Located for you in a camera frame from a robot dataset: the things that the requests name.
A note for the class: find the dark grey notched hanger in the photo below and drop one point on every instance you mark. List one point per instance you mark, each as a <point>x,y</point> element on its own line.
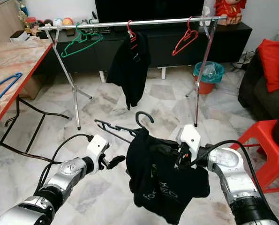
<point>152,118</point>

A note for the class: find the black garment with white logo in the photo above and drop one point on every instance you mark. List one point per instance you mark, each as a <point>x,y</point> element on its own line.
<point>130,70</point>

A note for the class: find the blue plastic hanger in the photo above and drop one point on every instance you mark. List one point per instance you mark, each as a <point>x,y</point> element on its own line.
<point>19,75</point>

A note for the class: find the red plastic hanger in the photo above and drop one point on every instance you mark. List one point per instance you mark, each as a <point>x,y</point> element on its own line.
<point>130,32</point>
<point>191,32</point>

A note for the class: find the green plastic hanger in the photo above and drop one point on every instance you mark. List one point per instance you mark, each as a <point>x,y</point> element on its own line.
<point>98,37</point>

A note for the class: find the red plastic bucket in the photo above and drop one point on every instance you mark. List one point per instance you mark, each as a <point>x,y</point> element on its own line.
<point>205,89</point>

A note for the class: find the red plastic stool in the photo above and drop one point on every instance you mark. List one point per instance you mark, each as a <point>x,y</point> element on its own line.
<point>266,136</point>

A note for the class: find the dark brown sofa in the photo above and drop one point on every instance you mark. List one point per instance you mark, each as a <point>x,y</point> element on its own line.
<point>259,101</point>

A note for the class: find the brown cardboard box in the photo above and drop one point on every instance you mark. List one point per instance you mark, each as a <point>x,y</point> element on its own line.
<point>35,87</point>

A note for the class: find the black low TV cabinet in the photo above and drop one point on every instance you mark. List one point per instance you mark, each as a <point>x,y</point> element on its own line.
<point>167,47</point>

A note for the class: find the red cushion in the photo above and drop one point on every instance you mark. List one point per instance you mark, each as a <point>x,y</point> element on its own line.
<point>273,63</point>

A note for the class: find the marble-pattern folding table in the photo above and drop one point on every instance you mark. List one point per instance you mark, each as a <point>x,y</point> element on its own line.
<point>12,61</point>

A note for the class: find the chrome clothes rack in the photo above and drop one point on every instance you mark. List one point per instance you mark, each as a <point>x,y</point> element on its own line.
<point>120,23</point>

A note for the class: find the green and white mug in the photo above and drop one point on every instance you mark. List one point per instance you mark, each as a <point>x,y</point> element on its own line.
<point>93,19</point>

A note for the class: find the white tissue pack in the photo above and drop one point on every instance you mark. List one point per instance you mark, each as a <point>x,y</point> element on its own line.
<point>206,12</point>

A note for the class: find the orange yellow round toy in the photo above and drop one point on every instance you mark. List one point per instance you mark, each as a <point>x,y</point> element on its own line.
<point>67,21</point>

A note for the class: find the black and white round toy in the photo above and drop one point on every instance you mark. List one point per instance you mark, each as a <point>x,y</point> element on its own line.
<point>48,22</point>

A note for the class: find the small white box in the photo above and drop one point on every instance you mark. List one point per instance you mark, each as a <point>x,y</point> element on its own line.
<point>19,35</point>

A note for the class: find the black flat-screen TV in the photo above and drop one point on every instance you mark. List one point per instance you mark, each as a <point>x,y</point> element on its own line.
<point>148,8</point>

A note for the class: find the red laughing Buddha statue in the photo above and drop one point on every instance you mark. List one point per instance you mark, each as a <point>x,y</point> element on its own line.
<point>229,8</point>

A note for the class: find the glass jar with red lid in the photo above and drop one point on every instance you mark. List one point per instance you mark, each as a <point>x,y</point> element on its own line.
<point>31,24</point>

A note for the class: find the light wooden sideboard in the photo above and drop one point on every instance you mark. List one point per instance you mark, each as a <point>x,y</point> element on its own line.
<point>3,21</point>

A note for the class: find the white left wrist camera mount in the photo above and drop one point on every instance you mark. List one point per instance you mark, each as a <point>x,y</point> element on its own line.
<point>97,146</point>

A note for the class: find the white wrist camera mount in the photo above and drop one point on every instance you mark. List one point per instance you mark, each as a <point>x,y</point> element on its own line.
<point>97,146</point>
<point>190,138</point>

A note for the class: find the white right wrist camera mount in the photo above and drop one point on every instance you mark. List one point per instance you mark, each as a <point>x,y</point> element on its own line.
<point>190,138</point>

